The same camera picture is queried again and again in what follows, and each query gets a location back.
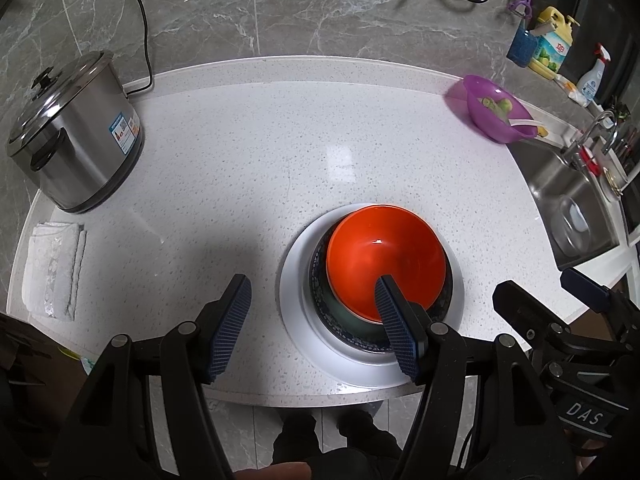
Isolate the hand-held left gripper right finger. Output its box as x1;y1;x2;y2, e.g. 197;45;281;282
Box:
375;275;578;480

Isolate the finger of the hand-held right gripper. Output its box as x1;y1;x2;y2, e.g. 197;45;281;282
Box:
560;267;640;341
492;280;566;358

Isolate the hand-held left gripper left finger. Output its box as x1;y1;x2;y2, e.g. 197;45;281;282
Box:
47;274;252;480

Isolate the blue patterned ceramic bowl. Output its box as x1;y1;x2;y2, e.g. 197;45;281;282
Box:
308;232;456;353

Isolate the white plate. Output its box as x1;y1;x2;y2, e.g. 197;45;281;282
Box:
279;202;466;388

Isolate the orange plastic bowl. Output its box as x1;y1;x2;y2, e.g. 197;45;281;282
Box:
326;203;447;324

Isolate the person's right hand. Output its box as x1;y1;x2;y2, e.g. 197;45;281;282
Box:
570;432;608;478

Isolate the person's left hand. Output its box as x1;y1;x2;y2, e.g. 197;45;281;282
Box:
235;462;313;480

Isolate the clear glass bowl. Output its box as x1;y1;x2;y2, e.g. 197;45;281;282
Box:
550;194;592;256

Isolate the steel sink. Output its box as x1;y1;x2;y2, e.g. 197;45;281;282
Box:
510;137;621;271

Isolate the steel faucet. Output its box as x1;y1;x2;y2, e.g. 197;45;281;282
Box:
562;110;621;171

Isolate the purple plastic bowl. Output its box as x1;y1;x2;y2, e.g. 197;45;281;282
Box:
446;74;536;145

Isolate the folded white cloth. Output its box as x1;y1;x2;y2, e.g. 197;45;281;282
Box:
21;220;88;322

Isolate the white yellow packet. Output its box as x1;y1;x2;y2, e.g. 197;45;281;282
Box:
555;74;591;107

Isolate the white spray bottle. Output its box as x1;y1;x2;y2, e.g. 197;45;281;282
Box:
575;43;612;103

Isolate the yellow dish soap bottle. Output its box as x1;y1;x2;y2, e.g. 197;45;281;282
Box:
529;6;581;80

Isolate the stainless steel cooker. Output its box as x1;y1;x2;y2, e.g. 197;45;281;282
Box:
5;50;146;213

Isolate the blue cup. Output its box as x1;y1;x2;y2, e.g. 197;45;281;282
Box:
506;27;543;68

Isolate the black power cable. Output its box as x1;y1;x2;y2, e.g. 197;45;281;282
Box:
121;0;153;96

